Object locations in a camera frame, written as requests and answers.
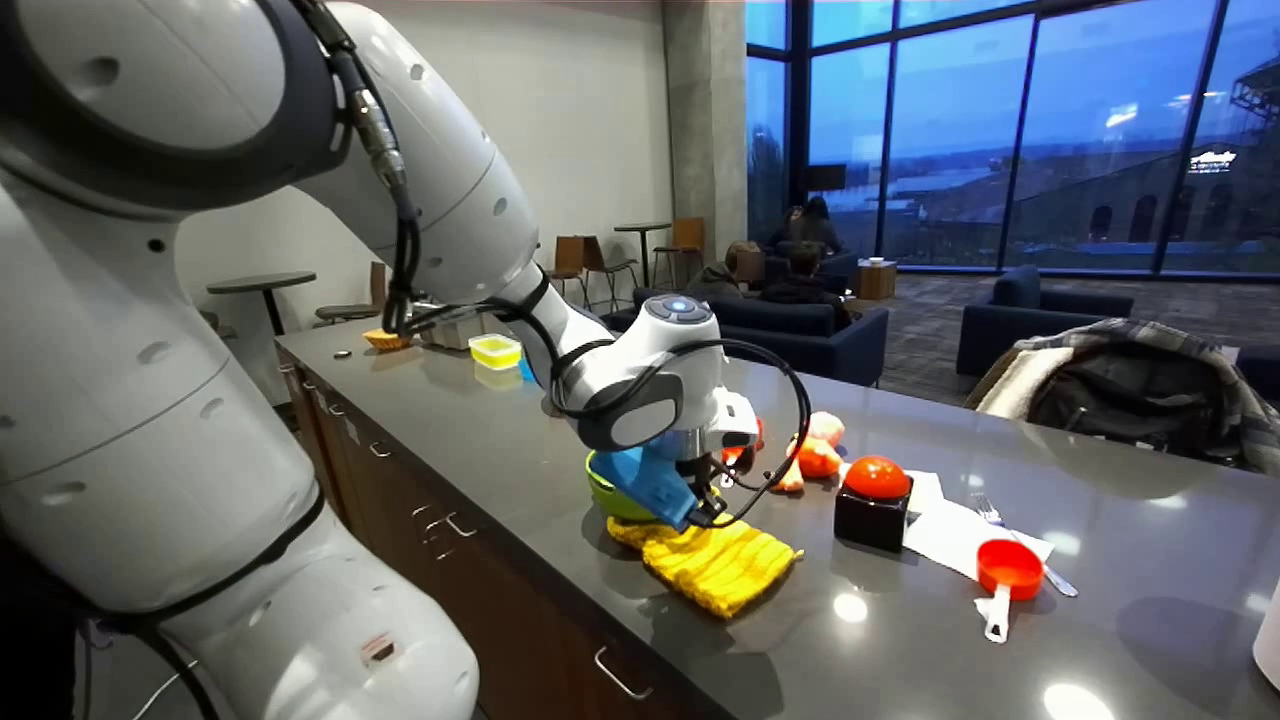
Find white and blue gripper body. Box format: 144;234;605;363
608;388;760;527

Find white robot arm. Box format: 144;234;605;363
0;0;756;720

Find green plastic bowl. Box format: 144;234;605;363
585;451;656;519

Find yellow knitted cloth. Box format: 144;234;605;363
605;514;800;621

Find orange plush toy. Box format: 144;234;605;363
726;412;844;497

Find yellow plastic container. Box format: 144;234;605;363
466;331;522;372

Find dark blue sofa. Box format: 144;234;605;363
706;296;889;382

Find seated person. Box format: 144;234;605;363
701;239;760;296

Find wooden chair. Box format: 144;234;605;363
656;215;703;286

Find white paper sheet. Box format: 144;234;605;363
903;467;1052;576

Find dark blue armchair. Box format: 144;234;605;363
954;266;1130;375

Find red measuring cup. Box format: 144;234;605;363
977;538;1045;642

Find grey jacket on chair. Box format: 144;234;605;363
971;321;1280;477

